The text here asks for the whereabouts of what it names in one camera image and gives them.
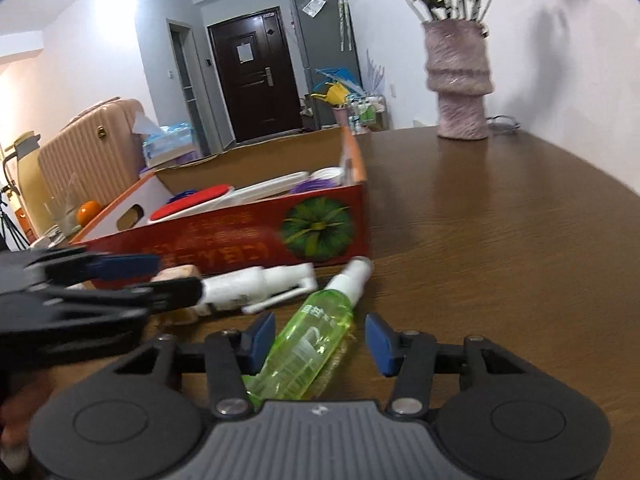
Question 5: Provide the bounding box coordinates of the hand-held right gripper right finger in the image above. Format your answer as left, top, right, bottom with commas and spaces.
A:
364, 312, 534, 419

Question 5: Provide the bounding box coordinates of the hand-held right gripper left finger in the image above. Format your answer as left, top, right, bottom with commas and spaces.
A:
112, 311, 277, 417

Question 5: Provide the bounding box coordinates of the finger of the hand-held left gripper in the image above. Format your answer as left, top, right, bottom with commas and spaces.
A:
30, 276, 205, 319
22, 252, 162, 284

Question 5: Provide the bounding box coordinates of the green spray bottle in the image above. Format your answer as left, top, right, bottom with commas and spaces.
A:
242, 255, 375, 401

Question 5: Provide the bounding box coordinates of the white spray bottle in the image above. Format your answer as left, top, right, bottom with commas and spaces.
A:
197, 263, 320, 317

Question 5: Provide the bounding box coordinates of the red cardboard box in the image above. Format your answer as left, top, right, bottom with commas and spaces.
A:
70, 125, 372, 292

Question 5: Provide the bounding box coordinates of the red and white lint brush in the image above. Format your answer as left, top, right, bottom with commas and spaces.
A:
148, 184, 236, 222

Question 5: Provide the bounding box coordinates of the person's left hand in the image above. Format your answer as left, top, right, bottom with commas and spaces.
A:
0, 390, 32, 463

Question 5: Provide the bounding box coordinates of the small beige box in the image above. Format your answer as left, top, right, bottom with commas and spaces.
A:
152, 264, 202, 325

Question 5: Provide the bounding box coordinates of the orange fruit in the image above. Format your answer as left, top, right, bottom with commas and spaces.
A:
76, 199, 104, 225

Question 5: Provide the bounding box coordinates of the clear glass cup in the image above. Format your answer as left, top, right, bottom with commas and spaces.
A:
47, 174, 84, 239

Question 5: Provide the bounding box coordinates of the purple and white box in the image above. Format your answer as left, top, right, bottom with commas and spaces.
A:
139, 148, 199, 176

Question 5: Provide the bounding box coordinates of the pink ribbed suitcase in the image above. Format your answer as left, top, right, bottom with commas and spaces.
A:
37, 98, 149, 221

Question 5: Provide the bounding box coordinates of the blue tissue box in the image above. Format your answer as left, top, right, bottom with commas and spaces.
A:
130, 114, 196, 166

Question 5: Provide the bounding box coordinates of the yellow thermos bottle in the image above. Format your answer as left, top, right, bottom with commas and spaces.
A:
9, 132, 46, 231

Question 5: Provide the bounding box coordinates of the purple round lid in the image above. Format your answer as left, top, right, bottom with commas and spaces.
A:
289, 179, 347, 195

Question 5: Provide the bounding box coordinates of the dark brown entrance door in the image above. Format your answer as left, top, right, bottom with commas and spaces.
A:
207, 7, 305, 144

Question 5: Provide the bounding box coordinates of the yellow watering can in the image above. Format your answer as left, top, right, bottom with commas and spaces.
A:
310, 83, 351, 109

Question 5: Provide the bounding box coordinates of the blue folding rack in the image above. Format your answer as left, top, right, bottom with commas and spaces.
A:
314, 66, 361, 92

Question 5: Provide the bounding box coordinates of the purple feather decoration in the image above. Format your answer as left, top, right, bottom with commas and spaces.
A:
364, 49, 386, 96

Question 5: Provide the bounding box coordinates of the pink textured vase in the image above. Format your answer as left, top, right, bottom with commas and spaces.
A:
421, 19, 496, 140

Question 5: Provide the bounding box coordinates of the grey refrigerator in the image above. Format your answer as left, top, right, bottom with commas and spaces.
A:
290, 0, 363, 111

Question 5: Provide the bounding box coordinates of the white folded umbrella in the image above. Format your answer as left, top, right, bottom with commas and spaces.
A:
335, 0, 354, 53

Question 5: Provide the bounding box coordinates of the grey side door frame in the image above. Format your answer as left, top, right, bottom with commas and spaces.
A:
167, 18, 211, 156

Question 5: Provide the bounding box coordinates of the wire basket with bottles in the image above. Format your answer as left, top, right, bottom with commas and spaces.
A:
347, 94, 389, 134

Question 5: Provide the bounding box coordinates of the cable behind vase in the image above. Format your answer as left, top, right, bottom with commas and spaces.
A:
484, 113, 521, 134

